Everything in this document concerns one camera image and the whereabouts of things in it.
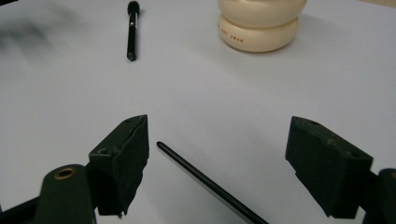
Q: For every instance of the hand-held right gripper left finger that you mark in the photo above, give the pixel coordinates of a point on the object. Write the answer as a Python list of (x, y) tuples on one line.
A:
[(124, 161)]

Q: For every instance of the thin black stick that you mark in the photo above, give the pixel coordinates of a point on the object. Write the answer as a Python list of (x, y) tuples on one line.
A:
[(202, 179)]

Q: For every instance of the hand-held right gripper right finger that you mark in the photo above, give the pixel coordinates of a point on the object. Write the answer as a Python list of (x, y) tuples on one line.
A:
[(323, 168)]

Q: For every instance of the black pen on table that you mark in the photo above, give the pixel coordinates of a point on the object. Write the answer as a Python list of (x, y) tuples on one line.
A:
[(132, 31)]

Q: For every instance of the cream round container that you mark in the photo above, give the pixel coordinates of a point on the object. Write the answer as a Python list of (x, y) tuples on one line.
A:
[(258, 25)]

